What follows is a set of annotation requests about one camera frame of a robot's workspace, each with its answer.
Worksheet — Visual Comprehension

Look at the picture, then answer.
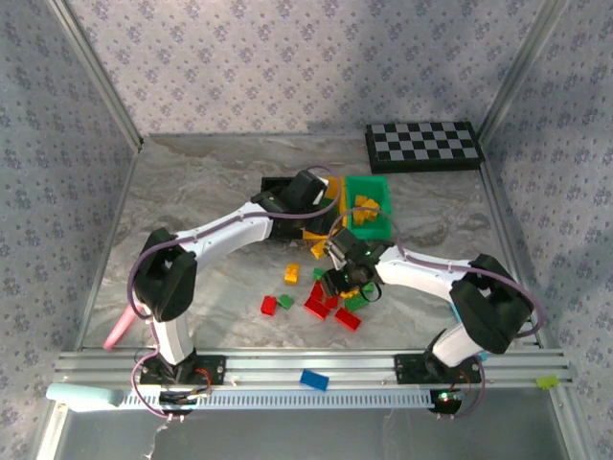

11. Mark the yellow plastic bin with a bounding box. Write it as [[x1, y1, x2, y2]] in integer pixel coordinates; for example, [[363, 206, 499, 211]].
[[300, 175, 349, 242]]

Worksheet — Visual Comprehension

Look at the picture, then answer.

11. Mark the black plastic bin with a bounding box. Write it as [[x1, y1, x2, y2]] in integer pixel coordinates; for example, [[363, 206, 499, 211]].
[[258, 175, 307, 243]]

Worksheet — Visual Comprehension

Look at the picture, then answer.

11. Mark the green plastic bin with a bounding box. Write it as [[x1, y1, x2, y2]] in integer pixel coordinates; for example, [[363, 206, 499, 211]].
[[344, 174, 395, 242]]

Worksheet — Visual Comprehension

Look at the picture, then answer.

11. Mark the blue lego brick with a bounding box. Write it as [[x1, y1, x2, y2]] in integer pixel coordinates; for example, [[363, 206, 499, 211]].
[[299, 369, 330, 392]]

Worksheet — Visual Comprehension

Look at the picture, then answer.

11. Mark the black grey checkerboard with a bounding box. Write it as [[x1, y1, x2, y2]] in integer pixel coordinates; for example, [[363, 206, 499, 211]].
[[365, 121, 485, 174]]

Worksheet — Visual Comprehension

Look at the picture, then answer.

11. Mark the pink tube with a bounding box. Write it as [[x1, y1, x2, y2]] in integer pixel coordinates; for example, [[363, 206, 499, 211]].
[[102, 304, 141, 351]]

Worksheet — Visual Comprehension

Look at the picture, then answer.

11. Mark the light blue foam piece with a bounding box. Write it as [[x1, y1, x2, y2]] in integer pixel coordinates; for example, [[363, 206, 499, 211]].
[[46, 382, 124, 413]]

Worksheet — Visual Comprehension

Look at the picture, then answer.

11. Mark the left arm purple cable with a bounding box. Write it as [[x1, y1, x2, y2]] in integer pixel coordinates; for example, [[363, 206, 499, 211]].
[[123, 165, 345, 423]]

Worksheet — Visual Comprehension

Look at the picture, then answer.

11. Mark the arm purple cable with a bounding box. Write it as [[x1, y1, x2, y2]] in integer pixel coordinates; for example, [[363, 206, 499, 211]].
[[123, 165, 345, 423], [329, 208, 545, 421]]

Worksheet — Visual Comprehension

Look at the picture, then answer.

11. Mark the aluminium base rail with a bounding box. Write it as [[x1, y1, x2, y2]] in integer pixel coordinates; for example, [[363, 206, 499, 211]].
[[53, 350, 575, 385]]

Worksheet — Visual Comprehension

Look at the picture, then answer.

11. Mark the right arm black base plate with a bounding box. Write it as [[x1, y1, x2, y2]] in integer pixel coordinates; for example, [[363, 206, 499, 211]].
[[393, 353, 483, 385]]

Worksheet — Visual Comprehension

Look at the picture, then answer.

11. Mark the white slotted cable duct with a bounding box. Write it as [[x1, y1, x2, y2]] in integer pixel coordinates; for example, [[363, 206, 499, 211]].
[[118, 385, 433, 411]]

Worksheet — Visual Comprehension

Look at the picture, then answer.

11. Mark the aluminium side rail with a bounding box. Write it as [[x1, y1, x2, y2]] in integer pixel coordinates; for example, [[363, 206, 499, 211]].
[[480, 143, 548, 349], [75, 143, 141, 351]]

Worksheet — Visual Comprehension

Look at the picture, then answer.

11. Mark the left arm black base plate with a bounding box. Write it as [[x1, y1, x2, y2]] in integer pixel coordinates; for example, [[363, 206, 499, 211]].
[[138, 354, 227, 387]]

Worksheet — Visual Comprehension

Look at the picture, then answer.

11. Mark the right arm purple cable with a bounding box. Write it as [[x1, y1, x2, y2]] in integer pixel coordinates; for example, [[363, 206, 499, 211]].
[[329, 208, 545, 421]]

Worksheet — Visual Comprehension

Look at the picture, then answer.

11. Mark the aluminium frame post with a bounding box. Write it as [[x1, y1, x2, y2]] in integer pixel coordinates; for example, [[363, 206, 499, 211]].
[[477, 0, 572, 143], [46, 0, 145, 148]]

